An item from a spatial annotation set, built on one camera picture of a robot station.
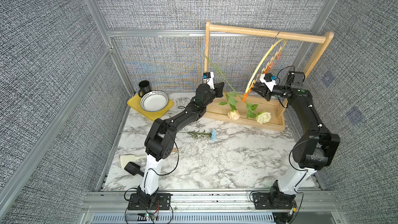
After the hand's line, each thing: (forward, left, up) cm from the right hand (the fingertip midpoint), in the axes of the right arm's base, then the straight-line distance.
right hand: (256, 81), depth 81 cm
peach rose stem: (-1, +11, -12) cm, 16 cm away
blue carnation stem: (-16, +22, -27) cm, 38 cm away
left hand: (+3, +14, -3) cm, 14 cm away
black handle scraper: (-32, +68, -29) cm, 81 cm away
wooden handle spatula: (-24, +44, -31) cm, 59 cm away
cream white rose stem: (-14, -3, -12) cm, 19 cm away
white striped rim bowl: (+14, +63, -32) cm, 72 cm away
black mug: (+21, +69, -24) cm, 76 cm away
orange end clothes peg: (-8, +7, -3) cm, 11 cm away
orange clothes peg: (+6, -6, +1) cm, 9 cm away
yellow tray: (+12, +77, -32) cm, 84 cm away
